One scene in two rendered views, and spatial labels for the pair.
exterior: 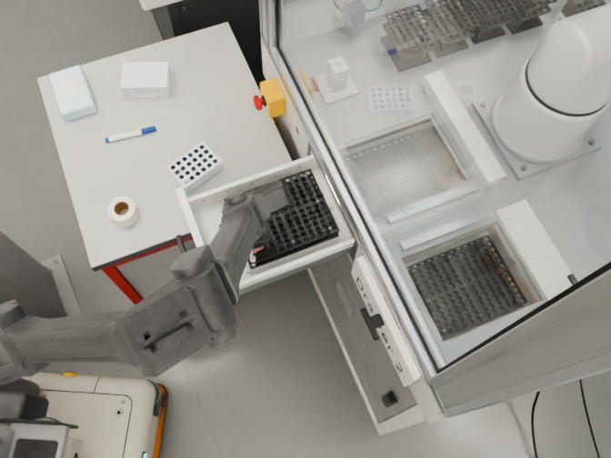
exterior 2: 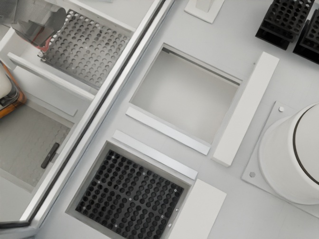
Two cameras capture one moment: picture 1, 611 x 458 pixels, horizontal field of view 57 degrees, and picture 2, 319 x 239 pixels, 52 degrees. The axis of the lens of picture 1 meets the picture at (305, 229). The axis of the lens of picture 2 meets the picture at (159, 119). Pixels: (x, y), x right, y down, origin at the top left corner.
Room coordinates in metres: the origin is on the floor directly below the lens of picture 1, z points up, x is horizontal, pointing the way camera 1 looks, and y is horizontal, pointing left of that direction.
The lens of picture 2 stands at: (0.42, -0.42, 1.77)
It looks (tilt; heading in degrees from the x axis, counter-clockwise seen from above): 74 degrees down; 49
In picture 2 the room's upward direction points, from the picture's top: 5 degrees clockwise
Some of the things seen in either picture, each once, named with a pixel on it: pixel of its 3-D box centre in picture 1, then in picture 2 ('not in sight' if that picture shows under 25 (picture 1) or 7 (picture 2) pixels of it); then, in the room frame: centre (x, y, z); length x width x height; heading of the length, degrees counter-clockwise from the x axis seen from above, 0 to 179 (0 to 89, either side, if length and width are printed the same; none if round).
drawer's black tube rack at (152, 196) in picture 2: not in sight; (131, 199); (0.40, -0.37, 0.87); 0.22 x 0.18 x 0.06; 117
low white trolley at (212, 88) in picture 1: (188, 193); not in sight; (0.82, 0.40, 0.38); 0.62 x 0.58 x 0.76; 27
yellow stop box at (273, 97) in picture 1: (271, 98); not in sight; (0.88, 0.11, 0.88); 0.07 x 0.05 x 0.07; 27
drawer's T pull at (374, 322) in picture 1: (375, 322); not in sight; (0.30, -0.17, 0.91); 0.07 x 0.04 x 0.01; 27
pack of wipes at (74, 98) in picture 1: (72, 93); not in sight; (0.91, 0.68, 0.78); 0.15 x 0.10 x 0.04; 28
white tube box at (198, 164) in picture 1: (195, 167); not in sight; (0.71, 0.31, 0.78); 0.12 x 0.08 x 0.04; 135
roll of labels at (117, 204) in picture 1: (123, 211); not in sight; (0.57, 0.47, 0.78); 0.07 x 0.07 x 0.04
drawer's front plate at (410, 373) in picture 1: (383, 321); not in sight; (0.31, -0.19, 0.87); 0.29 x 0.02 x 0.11; 27
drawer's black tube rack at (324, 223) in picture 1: (281, 220); not in sight; (0.54, 0.06, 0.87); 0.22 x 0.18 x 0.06; 117
